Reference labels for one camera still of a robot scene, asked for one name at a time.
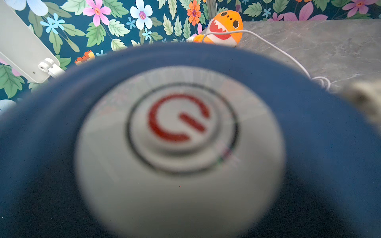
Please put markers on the orange shark plush toy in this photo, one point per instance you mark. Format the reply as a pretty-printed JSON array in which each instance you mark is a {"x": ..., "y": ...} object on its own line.
[{"x": 219, "y": 30}]

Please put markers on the white folding desk lamp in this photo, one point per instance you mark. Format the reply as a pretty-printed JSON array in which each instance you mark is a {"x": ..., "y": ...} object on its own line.
[{"x": 23, "y": 50}]

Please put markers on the dark blue meat grinder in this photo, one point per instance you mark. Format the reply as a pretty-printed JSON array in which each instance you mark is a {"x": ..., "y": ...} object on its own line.
[{"x": 186, "y": 140}]

